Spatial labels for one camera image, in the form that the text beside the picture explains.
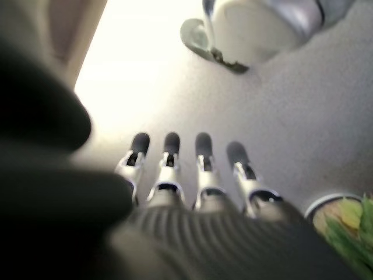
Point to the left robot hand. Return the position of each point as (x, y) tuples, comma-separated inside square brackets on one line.
[(204, 242)]

